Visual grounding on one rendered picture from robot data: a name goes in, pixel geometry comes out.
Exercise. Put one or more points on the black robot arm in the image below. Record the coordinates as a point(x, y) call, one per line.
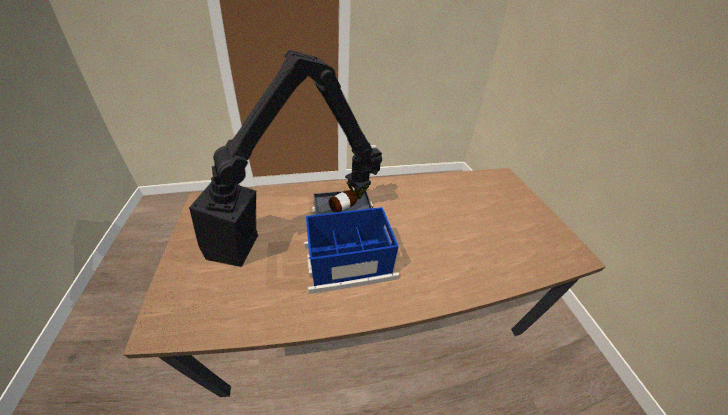
point(294, 70)

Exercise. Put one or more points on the brown glass bottle with white label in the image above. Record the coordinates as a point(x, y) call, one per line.
point(343, 201)

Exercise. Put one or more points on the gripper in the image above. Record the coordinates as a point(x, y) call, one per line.
point(355, 180)

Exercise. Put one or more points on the blue plastic crate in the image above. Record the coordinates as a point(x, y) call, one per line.
point(350, 228)

